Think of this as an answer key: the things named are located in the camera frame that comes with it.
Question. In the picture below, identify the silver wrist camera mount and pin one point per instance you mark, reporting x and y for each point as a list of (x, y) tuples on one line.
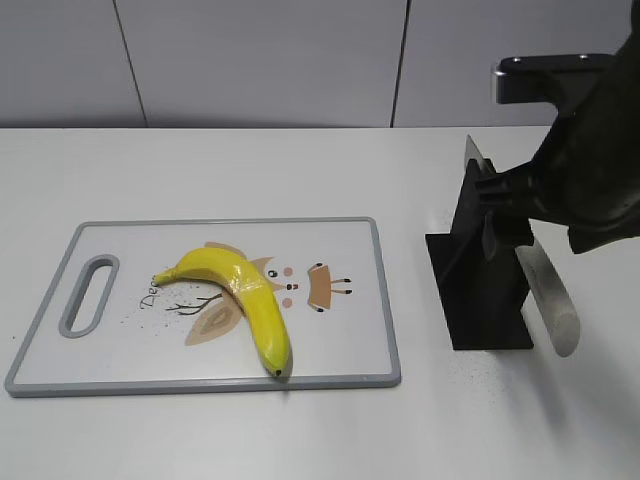
[(554, 79)]

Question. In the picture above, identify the black knife stand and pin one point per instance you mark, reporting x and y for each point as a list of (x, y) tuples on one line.
[(482, 300)]

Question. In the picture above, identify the knife with white handle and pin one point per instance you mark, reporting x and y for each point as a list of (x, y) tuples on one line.
[(557, 311)]

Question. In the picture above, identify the white grey-rimmed cutting board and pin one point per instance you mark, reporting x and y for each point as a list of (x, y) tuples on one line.
[(104, 328)]

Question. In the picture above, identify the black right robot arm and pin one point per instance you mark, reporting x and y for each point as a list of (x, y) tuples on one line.
[(617, 87)]

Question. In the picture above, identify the yellow plastic banana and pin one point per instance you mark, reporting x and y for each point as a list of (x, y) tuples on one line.
[(251, 290)]

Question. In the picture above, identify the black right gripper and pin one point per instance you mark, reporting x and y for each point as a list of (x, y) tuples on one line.
[(585, 176)]

